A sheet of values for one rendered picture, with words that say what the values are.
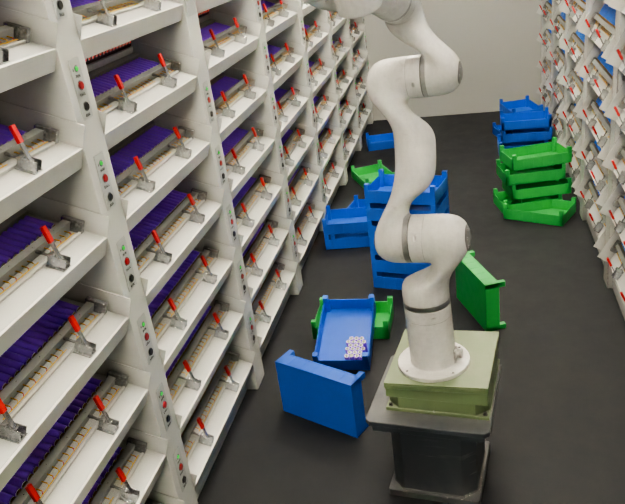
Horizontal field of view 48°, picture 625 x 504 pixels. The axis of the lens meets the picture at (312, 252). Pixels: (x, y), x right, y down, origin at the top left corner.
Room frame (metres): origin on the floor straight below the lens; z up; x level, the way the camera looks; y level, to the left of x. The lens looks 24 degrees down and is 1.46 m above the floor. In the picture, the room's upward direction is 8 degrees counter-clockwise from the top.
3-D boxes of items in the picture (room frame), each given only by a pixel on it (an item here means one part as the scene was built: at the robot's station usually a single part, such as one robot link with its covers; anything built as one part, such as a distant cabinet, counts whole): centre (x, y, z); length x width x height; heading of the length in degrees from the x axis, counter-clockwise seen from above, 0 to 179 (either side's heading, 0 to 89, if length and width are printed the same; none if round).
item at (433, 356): (1.59, -0.28, 0.47); 0.19 x 0.19 x 0.18
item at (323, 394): (1.91, 0.03, 0.10); 0.30 x 0.08 x 0.20; 50
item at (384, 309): (2.47, -0.13, 0.04); 0.30 x 0.20 x 0.08; 76
